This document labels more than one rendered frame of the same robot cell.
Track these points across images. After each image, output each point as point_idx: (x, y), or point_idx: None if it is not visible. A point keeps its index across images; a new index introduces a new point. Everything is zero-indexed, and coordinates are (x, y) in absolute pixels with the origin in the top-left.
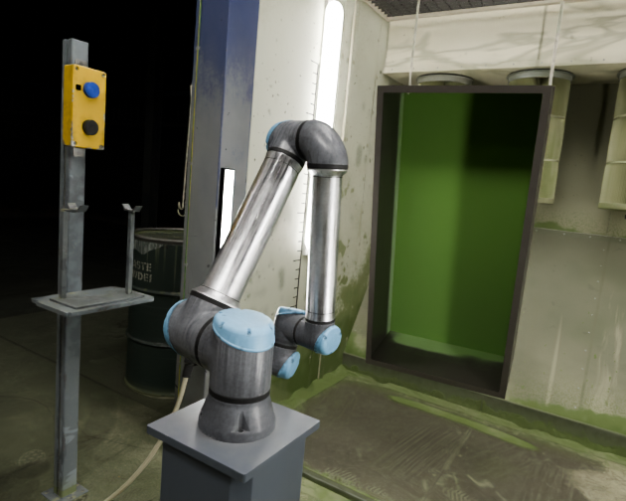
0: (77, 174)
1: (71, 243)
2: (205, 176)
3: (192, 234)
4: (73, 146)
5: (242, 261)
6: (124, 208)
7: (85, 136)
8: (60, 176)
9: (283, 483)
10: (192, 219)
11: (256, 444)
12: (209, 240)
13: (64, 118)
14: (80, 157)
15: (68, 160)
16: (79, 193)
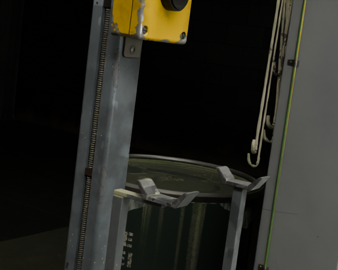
0: (124, 98)
1: (99, 254)
2: (330, 92)
3: (285, 209)
4: (140, 38)
5: None
6: (225, 178)
7: (163, 14)
8: (83, 101)
9: None
10: (288, 178)
11: None
12: (330, 226)
13: None
14: (134, 59)
15: (111, 67)
16: (124, 140)
